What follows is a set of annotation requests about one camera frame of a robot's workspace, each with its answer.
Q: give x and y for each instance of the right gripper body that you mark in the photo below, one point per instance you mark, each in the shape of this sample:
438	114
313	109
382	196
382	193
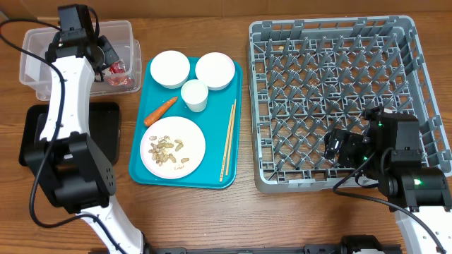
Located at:
353	154

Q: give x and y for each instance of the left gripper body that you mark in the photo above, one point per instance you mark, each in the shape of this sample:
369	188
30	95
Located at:
108	52

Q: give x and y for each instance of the red snack wrapper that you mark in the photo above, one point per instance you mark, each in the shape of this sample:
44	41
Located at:
116	75

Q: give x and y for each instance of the white bowl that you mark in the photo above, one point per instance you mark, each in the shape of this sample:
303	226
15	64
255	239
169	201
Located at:
170	69

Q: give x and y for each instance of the white cup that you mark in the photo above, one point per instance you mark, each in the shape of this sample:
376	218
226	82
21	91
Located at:
195	95

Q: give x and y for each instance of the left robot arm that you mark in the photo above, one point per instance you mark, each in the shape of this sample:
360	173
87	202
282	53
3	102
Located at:
69	167

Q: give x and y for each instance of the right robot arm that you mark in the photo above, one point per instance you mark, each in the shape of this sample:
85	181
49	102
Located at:
389	153

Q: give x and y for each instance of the grey dishwasher rack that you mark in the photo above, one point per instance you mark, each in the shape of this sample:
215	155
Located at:
307	77

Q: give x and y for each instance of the black plastic tray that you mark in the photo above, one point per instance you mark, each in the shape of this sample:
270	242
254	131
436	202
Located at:
104	124

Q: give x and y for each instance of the orange carrot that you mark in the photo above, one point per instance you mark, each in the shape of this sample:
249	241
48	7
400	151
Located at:
159	112

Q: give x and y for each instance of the peanut pile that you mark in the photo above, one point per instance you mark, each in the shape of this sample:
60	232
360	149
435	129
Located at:
165	150

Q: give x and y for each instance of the white plate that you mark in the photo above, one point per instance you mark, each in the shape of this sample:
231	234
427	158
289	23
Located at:
175	127

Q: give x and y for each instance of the teal serving tray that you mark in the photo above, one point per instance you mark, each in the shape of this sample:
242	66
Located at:
213	122

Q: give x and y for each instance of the wooden chopstick right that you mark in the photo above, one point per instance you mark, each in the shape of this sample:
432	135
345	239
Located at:
230	134

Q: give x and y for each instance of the wooden chopstick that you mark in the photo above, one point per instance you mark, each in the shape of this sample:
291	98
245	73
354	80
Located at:
230	134
227	141

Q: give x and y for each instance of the wooden chopstick left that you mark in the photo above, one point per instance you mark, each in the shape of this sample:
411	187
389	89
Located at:
227	141

